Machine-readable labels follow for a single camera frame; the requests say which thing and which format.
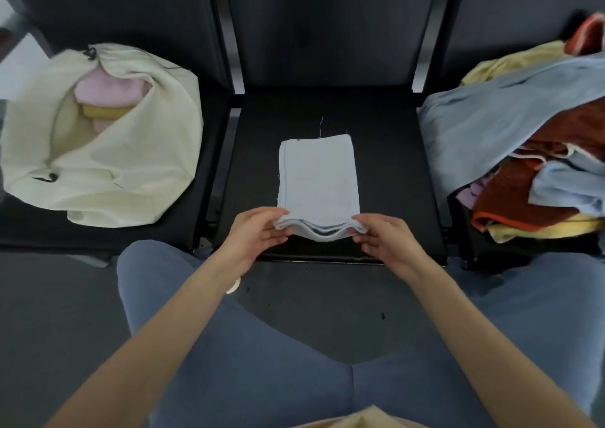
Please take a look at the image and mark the small light blue towel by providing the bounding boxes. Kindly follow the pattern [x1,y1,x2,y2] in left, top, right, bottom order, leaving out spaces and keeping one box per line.
[528,151,605,218]

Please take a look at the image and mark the yellow folded towel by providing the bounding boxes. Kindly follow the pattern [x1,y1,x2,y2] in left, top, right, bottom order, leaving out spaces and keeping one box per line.
[78,103,130,121]

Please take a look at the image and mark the person's left hand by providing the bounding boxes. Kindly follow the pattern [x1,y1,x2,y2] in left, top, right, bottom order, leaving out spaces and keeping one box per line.
[215,207,293,278]

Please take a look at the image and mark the pale yellow shirt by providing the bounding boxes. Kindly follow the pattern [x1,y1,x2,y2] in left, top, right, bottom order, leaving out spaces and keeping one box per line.
[292,405,428,428]

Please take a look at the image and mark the dark brown towel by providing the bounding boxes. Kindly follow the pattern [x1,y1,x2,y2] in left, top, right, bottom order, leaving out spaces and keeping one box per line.
[513,97,605,160]

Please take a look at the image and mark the person's right hand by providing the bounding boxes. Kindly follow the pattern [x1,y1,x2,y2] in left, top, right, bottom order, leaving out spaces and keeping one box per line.
[352,214,429,285]

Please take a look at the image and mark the large light blue towel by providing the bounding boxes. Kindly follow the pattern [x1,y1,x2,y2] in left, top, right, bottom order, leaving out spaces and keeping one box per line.
[418,54,605,206]

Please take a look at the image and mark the person's left forearm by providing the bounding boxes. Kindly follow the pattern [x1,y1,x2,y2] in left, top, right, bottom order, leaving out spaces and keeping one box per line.
[45,256,245,428]

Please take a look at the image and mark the black padded chair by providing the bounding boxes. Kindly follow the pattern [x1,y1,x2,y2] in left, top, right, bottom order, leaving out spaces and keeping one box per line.
[415,0,605,272]
[211,0,455,266]
[0,0,235,259]

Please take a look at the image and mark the red orange towel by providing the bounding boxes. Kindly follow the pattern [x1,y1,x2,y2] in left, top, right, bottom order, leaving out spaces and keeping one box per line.
[564,12,605,57]

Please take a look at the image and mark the cream cloth bag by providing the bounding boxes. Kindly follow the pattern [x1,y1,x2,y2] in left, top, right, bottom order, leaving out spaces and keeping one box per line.
[0,43,204,228]

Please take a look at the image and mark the purple cloth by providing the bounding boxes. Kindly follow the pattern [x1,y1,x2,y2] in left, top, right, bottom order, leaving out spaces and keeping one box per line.
[456,168,498,210]

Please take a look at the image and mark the person's right forearm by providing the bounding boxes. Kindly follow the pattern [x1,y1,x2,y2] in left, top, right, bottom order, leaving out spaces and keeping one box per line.
[402,256,599,428]

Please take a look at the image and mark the yellow crumpled towel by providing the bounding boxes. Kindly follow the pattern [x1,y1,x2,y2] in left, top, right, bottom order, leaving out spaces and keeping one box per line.
[487,213,605,244]

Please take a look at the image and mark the blue trousers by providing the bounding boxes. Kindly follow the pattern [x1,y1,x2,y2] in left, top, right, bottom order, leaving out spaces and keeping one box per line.
[116,240,605,428]

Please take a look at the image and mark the rust brown orange-edged towel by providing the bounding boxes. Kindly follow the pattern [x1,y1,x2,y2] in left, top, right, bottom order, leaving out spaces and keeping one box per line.
[471,156,581,233]

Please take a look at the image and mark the pink folded towel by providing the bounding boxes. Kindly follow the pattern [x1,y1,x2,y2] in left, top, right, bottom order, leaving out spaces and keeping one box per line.
[74,66,152,133]

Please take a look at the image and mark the pale yellow towel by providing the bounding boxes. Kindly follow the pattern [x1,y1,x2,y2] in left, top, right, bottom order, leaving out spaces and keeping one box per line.
[460,40,573,87]

